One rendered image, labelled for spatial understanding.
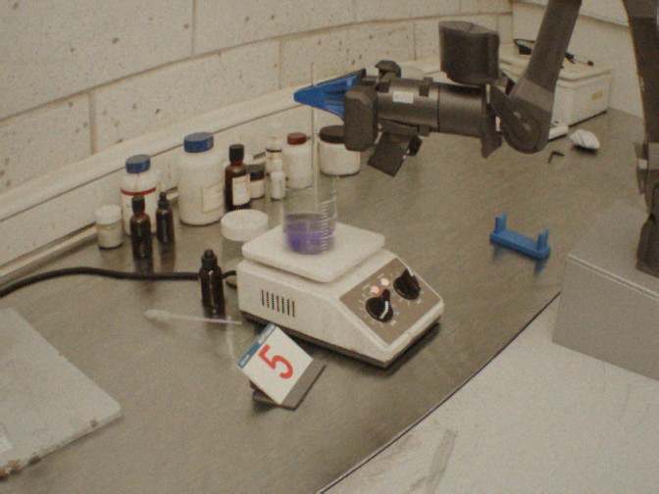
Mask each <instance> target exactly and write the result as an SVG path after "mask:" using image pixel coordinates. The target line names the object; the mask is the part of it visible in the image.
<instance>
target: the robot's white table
mask: <svg viewBox="0 0 659 494"><path fill-rule="evenodd" d="M560 294H561V293H560ZM560 294H559V295H558V296H557V297H556V298H555V299H554V300H553V301H552V302H551V303H550V304H549V305H548V306H547V308H546V309H545V310H544V311H543V312H542V313H541V314H540V315H539V316H538V317H537V318H536V319H535V320H534V321H533V322H532V323H531V324H530V325H529V326H528V327H527V328H526V329H525V330H524V331H523V332H522V333H521V334H520V335H519V336H518V337H517V338H516V339H514V340H513V341H512V342H511V343H510V344H509V345H508V346H507V347H506V348H505V349H504V350H503V351H502V352H501V353H500V354H499V355H498V356H497V357H496V358H494V359H493V360H492V361H491V362H490V363H489V364H488V365H487V366H486V367H485V368H484V369H482V370H481V371H480V372H479V373H478V374H477V375H476V376H475V377H473V378H472V379H471V380H470V381H469V382H468V383H467V384H466V385H464V386H463V387H462V388H461V389H460V390H459V391H457V392H456V393H455V394H454V395H453V396H452V397H450V398H449V399H448V400H447V401H446V402H445V403H443V404H442V405H441V406H440V407H439V408H437V409H436V410H435V411H434V412H432V413H431V414H430V415H429V416H428V417H426V418H425V419H424V420H422V421H421V422H420V423H419V424H417V425H416V426H415V427H414V428H412V429H411V430H410V431H408V432H407V433H406V434H405V435H403V436H402V437H401V438H399V439H398V440H397V441H395V442H394V443H393V444H392V445H390V446H389V447H388V448H386V449H385V450H384V451H382V452H381V453H380V454H378V455H377V456H375V457H374V458H373V459H371V460H370V461H369V462H367V463H366V464H364V465H363V466H362V467H360V468H359V469H357V470H356V471H354V472H353V473H351V474H350V475H349V476H347V477H346V478H344V479H343V480H341V481H340V482H339V483H337V484H336V485H335V486H334V487H332V488H331V489H329V490H328V491H326V492H325V493H323V494H659V381H658V380H655V379H653V378H650V377H647V376H644V375H642V374H639V373H636V372H633V371H631V370H626V369H623V368H621V367H618V366H615V365H612V364H610V363H607V362H604V361H601V360H599V359H596V358H593V357H590V356H589V355H586V354H583V353H580V352H578V351H575V350H572V349H569V348H567V347H564V346H561V345H558V344H556V343H553V342H552V337H553V332H554V327H555V322H556V317H557V312H558V306H559V300H560Z"/></svg>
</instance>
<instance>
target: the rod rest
mask: <svg viewBox="0 0 659 494"><path fill-rule="evenodd" d="M506 218H507V214H506V213H503V214H502V215H501V218H499V217H496V218H495V228H494V231H492V232H491V233H490V235H489V239H490V240H493V241H495V242H498V243H501V244H503V245H506V246H508V247H511V248H513V249H516V250H518V251H521V252H523V253H526V254H528V255H531V256H533V257H536V258H538V259H543V258H544V257H545V256H547V255H548V254H549V253H550V249H551V247H550V246H549V245H547V238H548V229H547V228H546V229H545V230H544V231H543V233H539V234H538V238H537V241H536V240H534V239H531V238H529V237H526V236H524V235H522V234H520V233H517V232H514V231H512V230H509V229H507V228H506Z"/></svg>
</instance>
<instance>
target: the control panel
mask: <svg viewBox="0 0 659 494"><path fill-rule="evenodd" d="M406 268H407V267H406V266H405V265H404V264H403V263H402V262H401V261H400V260H399V259H398V258H397V257H396V258H394V259H393V260H391V261H390V262H388V263H387V264H386V265H384V266H383V267H381V268H380V269H379V270H377V271H376V272H374V273H373V274H371V275H370V276H368V277H367V278H366V279H364V280H363V281H361V282H360V283H359V284H357V285H356V286H354V287H353V288H352V289H350V290H349V291H347V292H346V293H344V294H343V295H342V296H340V297H339V298H338V299H339V301H340V302H341V303H342V304H343V305H344V306H346V307H347V308H348V309H349V310H350V311H351V312H352V313H353V314H354V315H355V316H356V317H357V318H358V319H360V320H361V321H362V322H363V323H364V324H365V325H366V326H367V327H368V328H369V329H370V330H371V331H373V332H374V333H375V334H376V335H377V336H378V337H379V338H380V339H381V340H382V341H383V342H384V343H386V344H387V345H390V344H391V343H392V342H394V341H395V340H396V339H397V338H398V337H399V336H401V335H402V334H403V333H404V332H405V331H406V330H408V329H409V328H410V327H411V326H412V325H413V324H414V323H416V322H417V321H418V320H419V319H420V318H421V317H423V316H424V315H425V314H426V313H427V312H428V311H429V310H430V309H431V308H433V307H434V306H435V305H436V304H437V303H438V302H439V301H440V300H441V299H440V298H439V297H438V296H437V295H436V294H435V293H434V292H433V291H432V290H431V289H430V288H429V287H428V286H427V285H426V284H425V283H423V282H422V281H421V280H420V279H419V278H418V277H417V276H416V275H415V277H416V279H417V280H418V282H419V284H420V286H421V290H420V294H419V296H418V297H417V298H416V299H415V300H407V299H404V298H403V297H401V296H400V295H399V294H398V293H397V292H396V291H395V289H394V287H393V281H394V280H395V278H396V277H398V276H400V275H401V274H402V273H403V272H404V271H405V269H406ZM383 279H386V280H387V281H388V285H384V284H383V283H382V282H381V281H382V280H383ZM374 286H375V287H377V288H378V289H379V292H374V291H373V290H372V287H374ZM384 289H388V290H389V291H390V305H391V307H392V309H393V317H392V319H391V320H390V321H377V320H375V319H373V318H372V317H371V316H370V315H369V314H368V312H367V310H366V302H367V301H368V299H369V298H371V297H379V296H380V294H381V292H382V291H383V290H384Z"/></svg>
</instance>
